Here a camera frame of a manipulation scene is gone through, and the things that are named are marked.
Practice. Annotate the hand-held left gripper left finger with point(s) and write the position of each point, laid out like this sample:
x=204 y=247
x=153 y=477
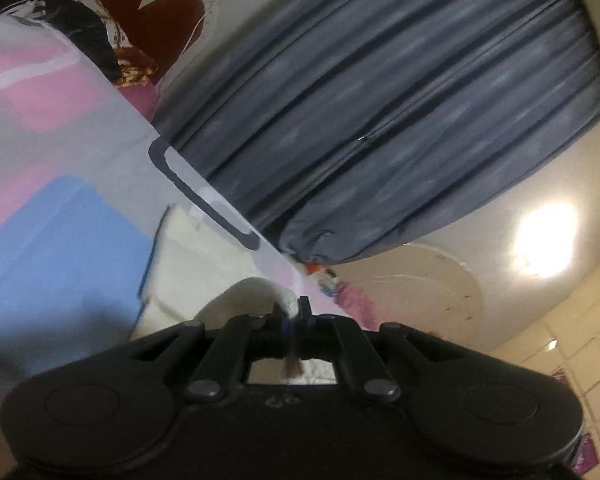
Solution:
x=275 y=335

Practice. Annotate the bright wall lamp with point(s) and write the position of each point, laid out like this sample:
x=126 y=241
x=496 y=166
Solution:
x=545 y=240

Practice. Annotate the dark cloth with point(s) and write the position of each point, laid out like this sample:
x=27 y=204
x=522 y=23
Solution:
x=75 y=30

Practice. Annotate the small colourful cloth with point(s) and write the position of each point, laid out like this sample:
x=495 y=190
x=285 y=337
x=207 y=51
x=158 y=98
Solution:
x=322 y=280

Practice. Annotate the white knit sweater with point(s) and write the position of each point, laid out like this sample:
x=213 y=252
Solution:
x=200 y=270

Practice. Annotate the blue grey curtain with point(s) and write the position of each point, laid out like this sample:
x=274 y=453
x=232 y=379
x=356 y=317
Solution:
x=380 y=110

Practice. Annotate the patterned pink grey bedsheet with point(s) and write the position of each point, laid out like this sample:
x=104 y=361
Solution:
x=55 y=160

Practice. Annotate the red and white headboard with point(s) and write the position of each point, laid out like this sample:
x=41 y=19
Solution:
x=170 y=10

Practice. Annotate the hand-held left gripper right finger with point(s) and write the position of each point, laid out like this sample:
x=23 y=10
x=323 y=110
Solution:
x=305 y=335

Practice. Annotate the yellow patterned cloth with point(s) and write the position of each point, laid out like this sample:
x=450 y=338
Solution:
x=135 y=67

